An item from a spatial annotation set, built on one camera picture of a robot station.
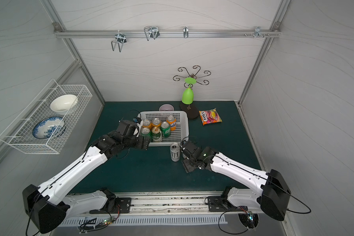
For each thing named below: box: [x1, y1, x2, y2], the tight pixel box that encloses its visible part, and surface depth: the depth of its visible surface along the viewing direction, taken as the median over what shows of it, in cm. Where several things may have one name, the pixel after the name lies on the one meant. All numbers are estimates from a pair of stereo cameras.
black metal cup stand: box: [172, 65, 212, 120], surface depth 96 cm
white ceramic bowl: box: [50, 94, 79, 115], surface depth 72 cm
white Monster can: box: [170, 142, 181, 163], surface depth 82 cm
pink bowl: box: [158, 103, 176, 112], surface depth 113 cm
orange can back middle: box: [151, 118, 162, 128], surface depth 97 cm
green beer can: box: [151, 126, 163, 143], surface depth 92 cm
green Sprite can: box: [160, 121, 171, 139], surface depth 95 cm
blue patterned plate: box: [32, 116, 67, 140], surface depth 65 cm
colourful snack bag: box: [198, 107, 223, 126], surface depth 110 cm
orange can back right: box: [166, 115, 177, 132], surface depth 98 cm
